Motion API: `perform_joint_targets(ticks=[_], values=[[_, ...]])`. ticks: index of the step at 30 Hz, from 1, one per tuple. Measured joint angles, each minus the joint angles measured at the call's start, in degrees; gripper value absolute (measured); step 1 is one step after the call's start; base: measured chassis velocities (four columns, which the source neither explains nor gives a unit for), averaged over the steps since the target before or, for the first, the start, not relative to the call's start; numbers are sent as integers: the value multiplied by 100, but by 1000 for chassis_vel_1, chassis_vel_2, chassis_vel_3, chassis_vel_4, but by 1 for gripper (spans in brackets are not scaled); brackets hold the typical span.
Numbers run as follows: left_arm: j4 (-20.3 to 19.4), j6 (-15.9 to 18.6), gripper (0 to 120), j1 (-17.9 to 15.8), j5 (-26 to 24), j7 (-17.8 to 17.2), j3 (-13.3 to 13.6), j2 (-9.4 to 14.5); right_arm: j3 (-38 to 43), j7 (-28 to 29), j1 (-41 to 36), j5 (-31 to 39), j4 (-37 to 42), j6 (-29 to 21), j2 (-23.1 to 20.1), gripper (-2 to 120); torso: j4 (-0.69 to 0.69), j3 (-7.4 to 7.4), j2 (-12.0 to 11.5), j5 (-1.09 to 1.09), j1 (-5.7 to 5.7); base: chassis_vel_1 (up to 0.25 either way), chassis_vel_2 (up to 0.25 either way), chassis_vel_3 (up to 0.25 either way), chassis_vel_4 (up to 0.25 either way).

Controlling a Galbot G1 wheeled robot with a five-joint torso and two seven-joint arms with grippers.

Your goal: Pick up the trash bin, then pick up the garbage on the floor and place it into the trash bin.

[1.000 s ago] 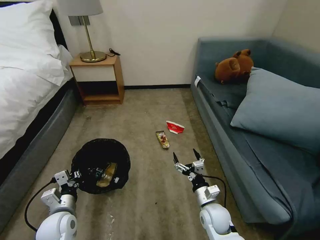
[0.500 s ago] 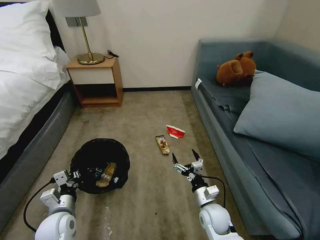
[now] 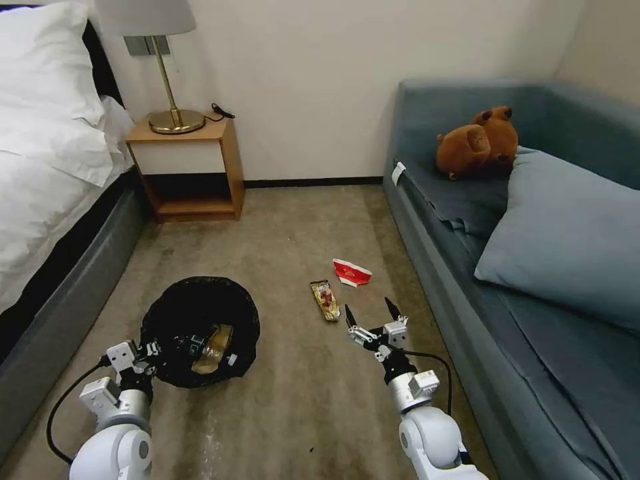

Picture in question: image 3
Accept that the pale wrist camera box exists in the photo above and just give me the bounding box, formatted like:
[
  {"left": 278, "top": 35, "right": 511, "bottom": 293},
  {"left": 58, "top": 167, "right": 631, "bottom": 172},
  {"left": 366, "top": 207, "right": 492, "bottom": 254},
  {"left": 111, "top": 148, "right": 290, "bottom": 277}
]
[
  {"left": 383, "top": 321, "right": 409, "bottom": 349},
  {"left": 106, "top": 341, "right": 139, "bottom": 371}
]

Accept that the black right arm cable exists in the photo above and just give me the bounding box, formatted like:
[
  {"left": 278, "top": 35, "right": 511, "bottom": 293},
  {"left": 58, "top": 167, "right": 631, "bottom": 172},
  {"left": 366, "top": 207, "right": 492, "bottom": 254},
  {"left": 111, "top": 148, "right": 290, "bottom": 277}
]
[{"left": 395, "top": 349, "right": 454, "bottom": 417}]

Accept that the white pillow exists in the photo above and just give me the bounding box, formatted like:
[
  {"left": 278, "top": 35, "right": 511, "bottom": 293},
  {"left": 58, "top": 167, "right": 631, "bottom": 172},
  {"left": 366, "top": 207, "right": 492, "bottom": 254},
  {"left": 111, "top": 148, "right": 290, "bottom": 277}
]
[{"left": 0, "top": 0, "right": 109, "bottom": 157}]

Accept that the brass lamp with grey shade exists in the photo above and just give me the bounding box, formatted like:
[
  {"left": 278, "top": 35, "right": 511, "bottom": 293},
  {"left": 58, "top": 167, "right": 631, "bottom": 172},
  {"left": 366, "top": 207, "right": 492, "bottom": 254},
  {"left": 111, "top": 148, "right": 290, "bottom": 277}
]
[{"left": 93, "top": 0, "right": 207, "bottom": 135}]

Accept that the clear plastic bottle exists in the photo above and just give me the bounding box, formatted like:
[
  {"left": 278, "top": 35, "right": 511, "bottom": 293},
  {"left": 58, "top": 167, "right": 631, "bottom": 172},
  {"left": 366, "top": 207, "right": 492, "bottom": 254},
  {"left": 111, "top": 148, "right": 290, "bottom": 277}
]
[{"left": 175, "top": 333, "right": 207, "bottom": 357}]

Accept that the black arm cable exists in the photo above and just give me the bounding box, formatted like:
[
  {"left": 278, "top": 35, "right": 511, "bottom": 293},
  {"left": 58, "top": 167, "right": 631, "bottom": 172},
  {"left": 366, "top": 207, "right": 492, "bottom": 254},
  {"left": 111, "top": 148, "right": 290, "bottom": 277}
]
[
  {"left": 46, "top": 355, "right": 117, "bottom": 465},
  {"left": 395, "top": 349, "right": 454, "bottom": 417}
]

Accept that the crumpled gold wrapper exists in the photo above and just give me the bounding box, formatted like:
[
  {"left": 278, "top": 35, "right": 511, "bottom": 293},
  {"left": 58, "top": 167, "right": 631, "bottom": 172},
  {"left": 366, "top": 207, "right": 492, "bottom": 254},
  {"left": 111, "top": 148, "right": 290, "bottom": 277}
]
[{"left": 192, "top": 323, "right": 235, "bottom": 375}]

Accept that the gold snack wrapper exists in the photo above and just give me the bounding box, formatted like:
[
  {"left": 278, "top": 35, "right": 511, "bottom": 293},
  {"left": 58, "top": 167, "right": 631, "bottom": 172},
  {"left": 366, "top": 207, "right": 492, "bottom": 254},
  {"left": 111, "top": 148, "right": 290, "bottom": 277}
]
[{"left": 309, "top": 281, "right": 343, "bottom": 324}]

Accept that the wooden nightstand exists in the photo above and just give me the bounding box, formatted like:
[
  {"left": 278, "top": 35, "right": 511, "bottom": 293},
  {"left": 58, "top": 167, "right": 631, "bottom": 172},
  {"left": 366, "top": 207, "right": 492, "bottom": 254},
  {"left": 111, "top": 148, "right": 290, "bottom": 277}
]
[{"left": 124, "top": 115, "right": 247, "bottom": 224}]

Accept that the dark blue sofa sheet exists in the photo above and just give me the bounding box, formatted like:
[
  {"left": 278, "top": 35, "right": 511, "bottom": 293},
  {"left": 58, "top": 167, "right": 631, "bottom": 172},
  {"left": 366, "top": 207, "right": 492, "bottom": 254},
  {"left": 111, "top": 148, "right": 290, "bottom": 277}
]
[{"left": 399, "top": 159, "right": 512, "bottom": 237}]

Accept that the white duvet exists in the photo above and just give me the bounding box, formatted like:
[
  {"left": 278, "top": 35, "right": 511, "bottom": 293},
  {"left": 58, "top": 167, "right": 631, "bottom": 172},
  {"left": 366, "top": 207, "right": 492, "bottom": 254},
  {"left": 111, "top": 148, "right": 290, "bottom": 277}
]
[{"left": 0, "top": 95, "right": 137, "bottom": 315}]

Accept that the brown plush toy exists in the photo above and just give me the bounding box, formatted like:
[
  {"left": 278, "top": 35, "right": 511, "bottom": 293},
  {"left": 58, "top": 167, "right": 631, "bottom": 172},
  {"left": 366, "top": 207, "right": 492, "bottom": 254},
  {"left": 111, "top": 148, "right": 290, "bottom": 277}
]
[
  {"left": 472, "top": 106, "right": 517, "bottom": 132},
  {"left": 435, "top": 121, "right": 519, "bottom": 181}
]

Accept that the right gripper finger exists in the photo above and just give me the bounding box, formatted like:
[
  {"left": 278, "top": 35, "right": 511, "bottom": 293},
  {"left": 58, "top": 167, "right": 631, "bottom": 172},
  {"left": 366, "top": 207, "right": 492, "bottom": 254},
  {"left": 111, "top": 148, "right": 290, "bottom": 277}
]
[
  {"left": 343, "top": 303, "right": 374, "bottom": 347},
  {"left": 383, "top": 297, "right": 411, "bottom": 329}
]

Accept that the black trash bin with bag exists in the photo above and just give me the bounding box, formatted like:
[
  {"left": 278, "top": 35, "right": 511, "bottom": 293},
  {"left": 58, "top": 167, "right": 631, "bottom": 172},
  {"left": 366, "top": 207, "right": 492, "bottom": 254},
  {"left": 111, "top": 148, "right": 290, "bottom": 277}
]
[{"left": 141, "top": 275, "right": 261, "bottom": 389}]

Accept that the blue pillow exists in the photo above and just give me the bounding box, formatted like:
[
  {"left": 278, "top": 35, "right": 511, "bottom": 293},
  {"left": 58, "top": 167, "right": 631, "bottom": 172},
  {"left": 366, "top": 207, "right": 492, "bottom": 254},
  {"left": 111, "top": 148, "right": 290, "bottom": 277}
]
[{"left": 473, "top": 146, "right": 640, "bottom": 335}]

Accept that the blue-grey sofa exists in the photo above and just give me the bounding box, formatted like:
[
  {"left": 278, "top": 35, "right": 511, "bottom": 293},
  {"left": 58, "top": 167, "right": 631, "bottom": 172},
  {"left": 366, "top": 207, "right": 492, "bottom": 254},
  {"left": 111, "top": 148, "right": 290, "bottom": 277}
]
[{"left": 381, "top": 77, "right": 640, "bottom": 480}]

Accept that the crushed red paper cup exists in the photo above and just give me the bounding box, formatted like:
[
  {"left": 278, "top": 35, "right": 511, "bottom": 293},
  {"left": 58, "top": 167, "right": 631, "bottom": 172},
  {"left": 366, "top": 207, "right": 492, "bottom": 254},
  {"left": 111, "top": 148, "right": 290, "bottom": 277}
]
[{"left": 331, "top": 257, "right": 375, "bottom": 291}]

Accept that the dark grey bed frame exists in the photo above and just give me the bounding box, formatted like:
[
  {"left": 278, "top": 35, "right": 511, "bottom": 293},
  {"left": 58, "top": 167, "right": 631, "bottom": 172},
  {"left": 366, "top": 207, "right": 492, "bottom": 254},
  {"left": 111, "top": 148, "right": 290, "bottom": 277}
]
[{"left": 0, "top": 19, "right": 152, "bottom": 442}]

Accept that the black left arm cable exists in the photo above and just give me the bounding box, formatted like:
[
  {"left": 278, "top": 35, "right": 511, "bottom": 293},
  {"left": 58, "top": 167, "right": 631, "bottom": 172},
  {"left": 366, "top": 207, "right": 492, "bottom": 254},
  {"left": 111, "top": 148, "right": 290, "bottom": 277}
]
[{"left": 46, "top": 355, "right": 117, "bottom": 465}]

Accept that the black lamp cable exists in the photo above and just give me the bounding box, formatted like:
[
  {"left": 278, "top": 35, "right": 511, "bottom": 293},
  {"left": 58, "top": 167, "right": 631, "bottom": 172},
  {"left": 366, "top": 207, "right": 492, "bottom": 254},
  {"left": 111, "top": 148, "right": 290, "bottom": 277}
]
[{"left": 203, "top": 102, "right": 237, "bottom": 123}]

